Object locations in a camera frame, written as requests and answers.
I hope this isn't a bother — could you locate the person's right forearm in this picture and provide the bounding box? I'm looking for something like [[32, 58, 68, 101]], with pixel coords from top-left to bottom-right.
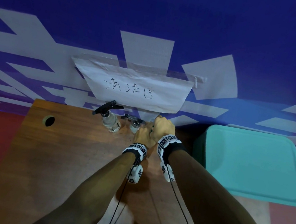
[[159, 147, 296, 224]]

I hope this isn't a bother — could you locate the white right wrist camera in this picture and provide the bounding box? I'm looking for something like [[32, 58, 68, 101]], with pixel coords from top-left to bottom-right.
[[157, 161, 178, 183]]

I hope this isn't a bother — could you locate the black wristband with markers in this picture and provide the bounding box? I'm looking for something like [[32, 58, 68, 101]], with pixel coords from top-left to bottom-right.
[[155, 133, 188, 167], [121, 141, 149, 167]]

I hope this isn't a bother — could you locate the small clear spray bottle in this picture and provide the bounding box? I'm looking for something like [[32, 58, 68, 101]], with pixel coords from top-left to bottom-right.
[[119, 113, 147, 135]]

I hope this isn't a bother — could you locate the white paper sign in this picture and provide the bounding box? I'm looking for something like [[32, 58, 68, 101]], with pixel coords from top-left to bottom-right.
[[67, 56, 197, 118]]

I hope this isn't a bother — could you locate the teal plastic bin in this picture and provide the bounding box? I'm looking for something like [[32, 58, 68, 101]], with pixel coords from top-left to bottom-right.
[[187, 122, 296, 207]]

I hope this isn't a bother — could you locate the person's right hand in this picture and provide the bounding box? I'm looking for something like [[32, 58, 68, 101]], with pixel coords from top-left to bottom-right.
[[149, 115, 178, 145]]

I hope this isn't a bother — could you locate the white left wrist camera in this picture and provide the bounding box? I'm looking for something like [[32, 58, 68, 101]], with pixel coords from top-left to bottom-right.
[[127, 164, 144, 185]]

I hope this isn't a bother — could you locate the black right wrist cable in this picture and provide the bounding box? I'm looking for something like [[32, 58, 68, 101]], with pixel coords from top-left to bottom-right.
[[159, 166, 209, 224]]

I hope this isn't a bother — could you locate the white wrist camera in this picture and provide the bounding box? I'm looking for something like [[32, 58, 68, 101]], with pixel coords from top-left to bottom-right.
[[127, 164, 144, 185], [157, 161, 178, 183]]

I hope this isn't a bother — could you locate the person's left hand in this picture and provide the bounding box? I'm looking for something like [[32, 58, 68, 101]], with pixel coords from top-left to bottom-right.
[[132, 125, 154, 149]]

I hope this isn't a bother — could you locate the black left wristband with markers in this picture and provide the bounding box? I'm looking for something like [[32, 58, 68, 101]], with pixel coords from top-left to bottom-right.
[[121, 141, 149, 167]]

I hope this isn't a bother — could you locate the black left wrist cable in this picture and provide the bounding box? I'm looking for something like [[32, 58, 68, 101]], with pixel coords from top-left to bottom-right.
[[103, 163, 136, 224]]

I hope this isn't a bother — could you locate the black right wristband with markers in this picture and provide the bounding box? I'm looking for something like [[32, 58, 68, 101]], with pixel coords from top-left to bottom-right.
[[155, 133, 188, 167]]

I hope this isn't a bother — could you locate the large clear spray bottle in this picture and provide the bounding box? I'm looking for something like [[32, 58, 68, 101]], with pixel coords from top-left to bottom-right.
[[89, 98, 125, 134]]

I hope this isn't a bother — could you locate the person's left forearm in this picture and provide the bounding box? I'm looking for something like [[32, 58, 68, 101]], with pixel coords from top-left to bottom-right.
[[29, 140, 143, 224]]

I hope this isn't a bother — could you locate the clear tape strip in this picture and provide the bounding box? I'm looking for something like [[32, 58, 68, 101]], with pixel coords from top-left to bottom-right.
[[70, 51, 209, 90]]

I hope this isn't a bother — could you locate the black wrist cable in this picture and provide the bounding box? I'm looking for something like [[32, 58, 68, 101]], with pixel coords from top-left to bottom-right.
[[103, 163, 136, 224], [159, 166, 209, 224]]

